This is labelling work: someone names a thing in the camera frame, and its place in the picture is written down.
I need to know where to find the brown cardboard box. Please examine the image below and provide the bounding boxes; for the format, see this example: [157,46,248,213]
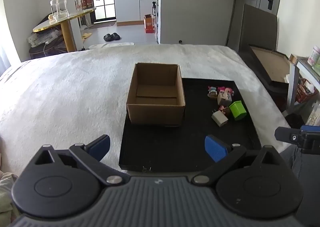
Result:
[126,62,186,127]

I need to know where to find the white kitchen cabinet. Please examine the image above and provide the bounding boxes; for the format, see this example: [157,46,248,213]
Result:
[113,0,159,23]

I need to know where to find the red basket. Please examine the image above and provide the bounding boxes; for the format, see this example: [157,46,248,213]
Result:
[296,78,316,103]

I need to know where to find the grey coat stand pole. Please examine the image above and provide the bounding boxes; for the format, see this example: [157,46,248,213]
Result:
[226,0,238,47]

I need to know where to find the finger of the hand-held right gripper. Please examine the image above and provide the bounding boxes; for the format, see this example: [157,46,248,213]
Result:
[274,125,320,146]

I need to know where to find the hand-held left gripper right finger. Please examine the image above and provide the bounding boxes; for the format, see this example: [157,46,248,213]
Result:
[192,135,285,188]

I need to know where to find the white printed bag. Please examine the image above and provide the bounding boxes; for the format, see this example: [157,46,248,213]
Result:
[306,102,320,127]

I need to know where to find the orange cardboard box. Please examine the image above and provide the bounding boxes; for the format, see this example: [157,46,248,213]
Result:
[143,14,156,34]

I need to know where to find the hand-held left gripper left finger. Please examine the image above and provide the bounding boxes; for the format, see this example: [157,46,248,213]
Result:
[32,135,131,188]

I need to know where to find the light crumpled cloth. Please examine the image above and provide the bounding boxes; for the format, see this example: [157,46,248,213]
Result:
[0,137,16,219]

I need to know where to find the dark chair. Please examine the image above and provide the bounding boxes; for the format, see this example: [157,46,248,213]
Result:
[29,14,68,59]

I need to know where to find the black tray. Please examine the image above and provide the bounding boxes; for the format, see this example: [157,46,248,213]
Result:
[118,77,262,173]

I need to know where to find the brown-haired doll figurine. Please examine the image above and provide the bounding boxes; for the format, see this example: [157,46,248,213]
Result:
[218,106,232,118]

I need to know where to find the pink-haired doll white block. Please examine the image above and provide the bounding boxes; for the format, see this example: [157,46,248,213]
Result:
[217,88,234,107]

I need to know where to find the grey side table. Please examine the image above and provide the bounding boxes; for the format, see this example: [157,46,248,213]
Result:
[287,53,320,110]

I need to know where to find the white floor mat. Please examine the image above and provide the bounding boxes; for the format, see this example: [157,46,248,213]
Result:
[88,42,134,50]

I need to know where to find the green hexagonal box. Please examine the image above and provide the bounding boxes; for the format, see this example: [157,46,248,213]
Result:
[228,100,248,121]

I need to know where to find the white flat boxes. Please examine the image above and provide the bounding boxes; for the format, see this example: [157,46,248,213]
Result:
[27,30,61,48]

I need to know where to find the dark grey panel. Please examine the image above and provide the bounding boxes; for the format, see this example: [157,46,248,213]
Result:
[237,4,279,54]

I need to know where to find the pink white cup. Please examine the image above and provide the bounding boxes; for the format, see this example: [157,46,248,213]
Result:
[307,45,320,67]

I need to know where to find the red tin in plastic bag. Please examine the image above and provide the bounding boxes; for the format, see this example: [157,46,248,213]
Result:
[75,0,101,12]

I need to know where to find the round gold table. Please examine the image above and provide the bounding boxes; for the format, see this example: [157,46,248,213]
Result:
[32,9,97,53]

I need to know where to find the person's leg in grey jeans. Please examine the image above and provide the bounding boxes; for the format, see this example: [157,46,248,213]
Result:
[279,144,320,194]

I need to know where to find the blue figurine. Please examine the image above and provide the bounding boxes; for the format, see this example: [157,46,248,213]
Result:
[207,86,218,100]

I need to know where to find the clear glass jar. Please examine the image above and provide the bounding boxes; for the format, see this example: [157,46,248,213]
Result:
[50,0,70,22]

